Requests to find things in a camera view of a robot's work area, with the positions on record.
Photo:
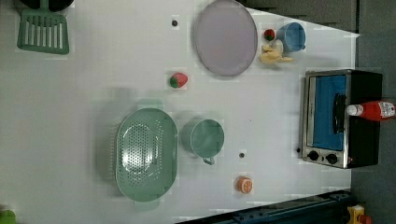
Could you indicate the red felt ketchup bottle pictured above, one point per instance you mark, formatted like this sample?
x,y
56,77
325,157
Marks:
x,y
374,110

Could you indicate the black silver toaster oven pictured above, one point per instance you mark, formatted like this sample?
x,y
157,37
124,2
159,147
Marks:
x,y
330,136

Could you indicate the large red strawberry toy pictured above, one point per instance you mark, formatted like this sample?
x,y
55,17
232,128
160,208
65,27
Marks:
x,y
178,80

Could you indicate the green perforated colander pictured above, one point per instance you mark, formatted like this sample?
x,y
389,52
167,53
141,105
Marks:
x,y
146,147

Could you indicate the large grey round plate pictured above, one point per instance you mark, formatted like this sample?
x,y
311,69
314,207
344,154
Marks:
x,y
226,38

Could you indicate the orange slice toy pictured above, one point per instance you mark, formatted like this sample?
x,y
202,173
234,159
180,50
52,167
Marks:
x,y
244,185

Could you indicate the yellow peeled banana toy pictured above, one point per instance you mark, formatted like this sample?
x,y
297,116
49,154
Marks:
x,y
274,53

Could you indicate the small strawberry toy near cup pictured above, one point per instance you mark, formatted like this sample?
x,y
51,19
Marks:
x,y
269,34

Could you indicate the blue cup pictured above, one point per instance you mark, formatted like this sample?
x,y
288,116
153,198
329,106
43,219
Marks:
x,y
292,36

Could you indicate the green slotted spatula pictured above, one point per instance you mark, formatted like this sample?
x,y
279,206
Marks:
x,y
41,30

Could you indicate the yellow orange toy corner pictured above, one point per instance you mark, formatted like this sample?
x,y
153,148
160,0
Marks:
x,y
358,216

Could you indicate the bright green object corner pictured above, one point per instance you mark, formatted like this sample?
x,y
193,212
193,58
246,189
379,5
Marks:
x,y
7,217

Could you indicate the green cup with handle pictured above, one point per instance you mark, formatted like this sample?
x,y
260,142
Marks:
x,y
203,138

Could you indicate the blue metal frame rail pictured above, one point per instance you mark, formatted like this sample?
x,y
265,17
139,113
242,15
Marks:
x,y
326,208

